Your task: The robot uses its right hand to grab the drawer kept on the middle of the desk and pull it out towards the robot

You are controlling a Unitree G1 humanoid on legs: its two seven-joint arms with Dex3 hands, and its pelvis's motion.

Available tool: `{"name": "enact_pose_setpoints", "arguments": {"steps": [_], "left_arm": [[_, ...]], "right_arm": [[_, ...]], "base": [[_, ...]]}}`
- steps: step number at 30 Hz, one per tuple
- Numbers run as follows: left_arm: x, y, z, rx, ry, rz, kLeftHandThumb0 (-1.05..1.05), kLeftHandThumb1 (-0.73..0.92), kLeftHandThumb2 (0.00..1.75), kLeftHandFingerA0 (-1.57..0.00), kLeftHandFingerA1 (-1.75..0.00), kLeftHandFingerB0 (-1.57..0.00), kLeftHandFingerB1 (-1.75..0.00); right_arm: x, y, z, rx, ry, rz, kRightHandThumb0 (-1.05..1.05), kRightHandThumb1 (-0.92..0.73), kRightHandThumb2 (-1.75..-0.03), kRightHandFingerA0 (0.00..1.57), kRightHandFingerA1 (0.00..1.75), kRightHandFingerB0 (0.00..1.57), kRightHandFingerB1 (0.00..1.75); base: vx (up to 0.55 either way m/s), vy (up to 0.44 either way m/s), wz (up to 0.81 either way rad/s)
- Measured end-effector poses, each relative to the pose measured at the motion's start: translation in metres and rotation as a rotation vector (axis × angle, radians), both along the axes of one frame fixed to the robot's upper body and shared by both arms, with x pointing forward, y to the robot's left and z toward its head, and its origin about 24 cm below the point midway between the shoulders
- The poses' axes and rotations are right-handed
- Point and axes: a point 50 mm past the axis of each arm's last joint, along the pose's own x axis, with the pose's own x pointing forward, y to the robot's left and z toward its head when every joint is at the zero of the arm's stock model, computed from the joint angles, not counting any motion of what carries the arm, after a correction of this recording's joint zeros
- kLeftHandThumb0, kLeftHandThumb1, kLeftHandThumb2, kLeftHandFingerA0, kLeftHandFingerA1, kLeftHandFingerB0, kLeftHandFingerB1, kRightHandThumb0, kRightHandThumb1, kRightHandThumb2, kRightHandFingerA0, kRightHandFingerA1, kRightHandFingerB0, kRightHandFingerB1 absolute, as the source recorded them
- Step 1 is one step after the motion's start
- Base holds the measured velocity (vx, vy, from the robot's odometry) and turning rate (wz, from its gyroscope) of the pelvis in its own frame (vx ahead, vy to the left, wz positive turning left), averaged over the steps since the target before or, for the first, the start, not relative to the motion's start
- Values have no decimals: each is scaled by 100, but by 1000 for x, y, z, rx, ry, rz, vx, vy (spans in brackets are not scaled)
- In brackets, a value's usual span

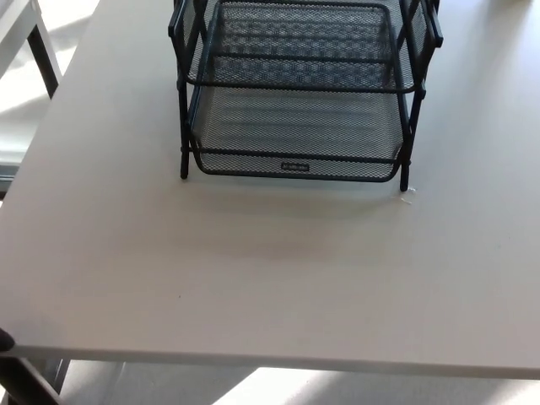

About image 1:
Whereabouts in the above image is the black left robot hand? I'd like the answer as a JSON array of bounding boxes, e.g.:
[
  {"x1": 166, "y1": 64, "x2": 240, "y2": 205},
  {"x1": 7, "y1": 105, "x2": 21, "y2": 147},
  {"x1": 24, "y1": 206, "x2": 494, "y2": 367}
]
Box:
[{"x1": 0, "y1": 327, "x2": 17, "y2": 354}]

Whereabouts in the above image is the black mesh labelled tray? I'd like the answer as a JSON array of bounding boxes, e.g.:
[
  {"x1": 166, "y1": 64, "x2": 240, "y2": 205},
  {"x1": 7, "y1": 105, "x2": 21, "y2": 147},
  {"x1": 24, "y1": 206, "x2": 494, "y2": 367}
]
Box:
[{"x1": 187, "y1": 86, "x2": 413, "y2": 183}]

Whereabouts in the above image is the small black mesh tray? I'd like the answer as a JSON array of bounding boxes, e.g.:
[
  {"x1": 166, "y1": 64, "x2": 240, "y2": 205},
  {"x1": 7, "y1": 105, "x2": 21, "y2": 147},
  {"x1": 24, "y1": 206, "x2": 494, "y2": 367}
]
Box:
[{"x1": 205, "y1": 0, "x2": 401, "y2": 65}]

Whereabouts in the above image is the clear tape scrap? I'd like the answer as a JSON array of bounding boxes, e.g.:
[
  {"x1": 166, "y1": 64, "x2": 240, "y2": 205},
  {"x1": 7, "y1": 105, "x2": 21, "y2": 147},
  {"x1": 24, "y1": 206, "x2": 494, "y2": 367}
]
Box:
[{"x1": 398, "y1": 187, "x2": 419, "y2": 208}]

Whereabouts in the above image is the grey desk leg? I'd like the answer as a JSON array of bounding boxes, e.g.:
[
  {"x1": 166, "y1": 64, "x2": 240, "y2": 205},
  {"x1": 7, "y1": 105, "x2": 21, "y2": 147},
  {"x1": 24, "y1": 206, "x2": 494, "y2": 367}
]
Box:
[{"x1": 41, "y1": 358, "x2": 72, "y2": 396}]

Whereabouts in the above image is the white side table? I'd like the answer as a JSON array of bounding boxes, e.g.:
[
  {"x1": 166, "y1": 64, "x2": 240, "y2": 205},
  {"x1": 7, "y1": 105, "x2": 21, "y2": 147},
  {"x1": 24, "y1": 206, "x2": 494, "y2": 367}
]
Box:
[{"x1": 0, "y1": 0, "x2": 64, "y2": 100}]

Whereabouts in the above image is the black wire organizer frame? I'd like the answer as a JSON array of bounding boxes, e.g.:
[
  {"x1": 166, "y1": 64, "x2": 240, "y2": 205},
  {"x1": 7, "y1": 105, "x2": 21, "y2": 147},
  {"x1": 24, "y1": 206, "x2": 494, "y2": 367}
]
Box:
[{"x1": 166, "y1": 0, "x2": 445, "y2": 193}]

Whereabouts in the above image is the dark brown diagonal bar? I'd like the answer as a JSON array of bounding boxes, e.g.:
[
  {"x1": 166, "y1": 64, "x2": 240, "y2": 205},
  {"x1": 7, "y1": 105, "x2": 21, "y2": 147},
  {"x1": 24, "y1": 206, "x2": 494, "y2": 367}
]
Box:
[{"x1": 0, "y1": 356, "x2": 60, "y2": 405}]

